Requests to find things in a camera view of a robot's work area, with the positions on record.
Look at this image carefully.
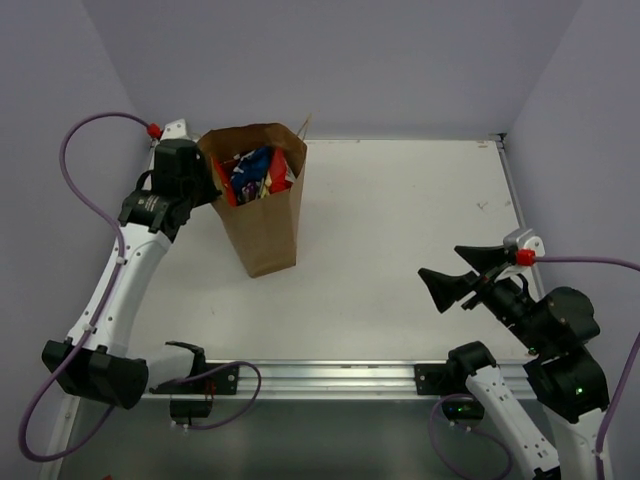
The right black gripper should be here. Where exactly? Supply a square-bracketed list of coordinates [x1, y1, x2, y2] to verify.
[419, 242, 551, 353]

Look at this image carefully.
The brown chocolate bar wrapper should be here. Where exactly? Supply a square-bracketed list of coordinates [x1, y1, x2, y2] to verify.
[237, 181, 264, 205]

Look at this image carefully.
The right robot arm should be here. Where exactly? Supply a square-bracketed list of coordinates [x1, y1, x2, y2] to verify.
[418, 239, 610, 479]

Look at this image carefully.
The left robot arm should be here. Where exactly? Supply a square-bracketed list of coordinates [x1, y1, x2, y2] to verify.
[42, 138, 220, 409]

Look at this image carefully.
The yellow chip bag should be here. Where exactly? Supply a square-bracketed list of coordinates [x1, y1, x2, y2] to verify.
[210, 156, 237, 207]

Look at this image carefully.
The blue snack bag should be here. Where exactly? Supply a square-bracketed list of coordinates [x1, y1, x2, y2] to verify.
[230, 146, 273, 192]

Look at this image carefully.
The red chip bag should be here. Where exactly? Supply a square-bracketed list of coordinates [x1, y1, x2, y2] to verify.
[264, 148, 295, 195]

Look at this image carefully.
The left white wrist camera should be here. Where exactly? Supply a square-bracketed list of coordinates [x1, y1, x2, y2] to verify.
[159, 119, 193, 143]

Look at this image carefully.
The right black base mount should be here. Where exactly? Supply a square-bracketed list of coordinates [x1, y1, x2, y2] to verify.
[414, 363, 454, 396]

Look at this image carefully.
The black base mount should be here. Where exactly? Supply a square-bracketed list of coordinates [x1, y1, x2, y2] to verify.
[150, 362, 240, 396]
[414, 363, 454, 396]

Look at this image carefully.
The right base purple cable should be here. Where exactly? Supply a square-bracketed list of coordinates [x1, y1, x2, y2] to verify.
[425, 393, 514, 480]

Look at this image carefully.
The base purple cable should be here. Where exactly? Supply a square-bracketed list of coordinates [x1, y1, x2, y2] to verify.
[425, 393, 514, 480]
[169, 367, 261, 431]

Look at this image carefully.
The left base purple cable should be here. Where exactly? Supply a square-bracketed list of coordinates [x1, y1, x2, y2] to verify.
[169, 367, 261, 431]

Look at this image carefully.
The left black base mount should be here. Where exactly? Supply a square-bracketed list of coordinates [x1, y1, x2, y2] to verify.
[150, 362, 240, 396]

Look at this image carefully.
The aluminium front rail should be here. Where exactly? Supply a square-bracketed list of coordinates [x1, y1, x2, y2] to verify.
[114, 361, 437, 409]

